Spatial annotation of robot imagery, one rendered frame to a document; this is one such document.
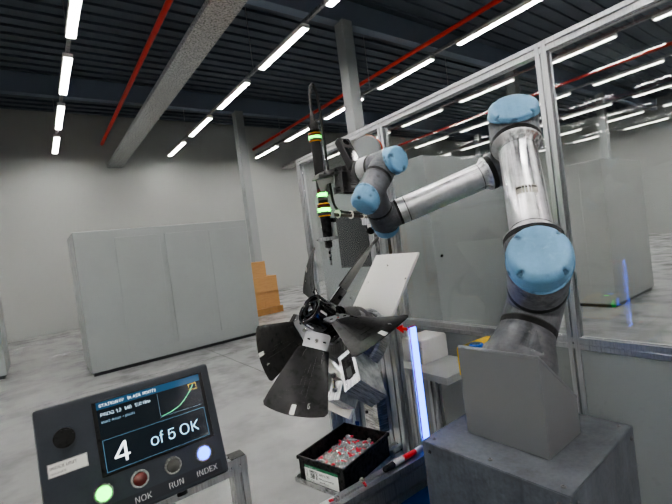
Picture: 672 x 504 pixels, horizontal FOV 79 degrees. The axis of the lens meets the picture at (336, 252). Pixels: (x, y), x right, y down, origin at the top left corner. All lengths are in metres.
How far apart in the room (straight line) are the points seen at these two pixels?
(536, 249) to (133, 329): 6.37
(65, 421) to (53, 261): 12.63
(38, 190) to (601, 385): 13.14
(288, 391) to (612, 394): 1.09
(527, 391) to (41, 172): 13.33
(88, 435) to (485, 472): 0.68
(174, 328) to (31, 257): 7.05
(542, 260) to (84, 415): 0.81
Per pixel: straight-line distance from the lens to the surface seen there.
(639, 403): 1.71
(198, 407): 0.80
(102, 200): 13.63
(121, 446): 0.78
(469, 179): 1.19
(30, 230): 13.42
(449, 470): 0.96
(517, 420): 0.92
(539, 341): 0.92
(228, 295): 7.20
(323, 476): 1.21
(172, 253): 6.92
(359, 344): 1.21
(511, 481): 0.88
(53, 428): 0.78
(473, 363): 0.93
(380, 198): 1.08
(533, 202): 0.94
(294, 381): 1.40
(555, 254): 0.84
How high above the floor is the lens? 1.44
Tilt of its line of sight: 1 degrees down
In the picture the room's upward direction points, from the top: 7 degrees counter-clockwise
